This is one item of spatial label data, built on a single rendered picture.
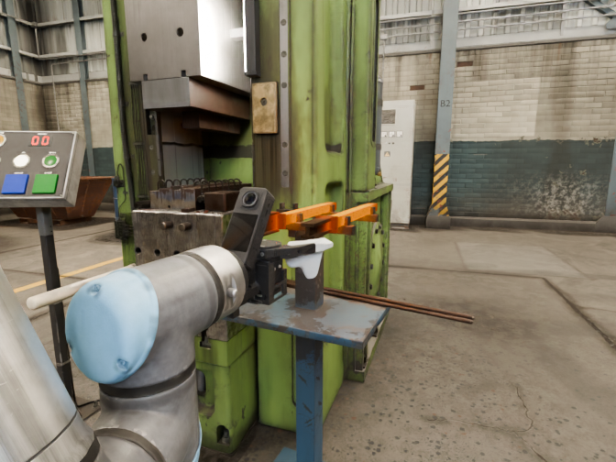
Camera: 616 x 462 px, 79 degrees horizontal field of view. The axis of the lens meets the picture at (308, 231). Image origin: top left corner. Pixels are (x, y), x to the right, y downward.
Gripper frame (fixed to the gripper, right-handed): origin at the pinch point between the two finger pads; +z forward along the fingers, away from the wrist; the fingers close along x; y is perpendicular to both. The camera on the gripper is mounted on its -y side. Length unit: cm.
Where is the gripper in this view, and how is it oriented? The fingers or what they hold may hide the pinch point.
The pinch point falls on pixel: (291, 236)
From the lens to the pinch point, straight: 64.0
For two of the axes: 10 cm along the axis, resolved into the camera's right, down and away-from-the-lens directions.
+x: 9.1, 0.7, -4.2
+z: 4.2, -1.6, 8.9
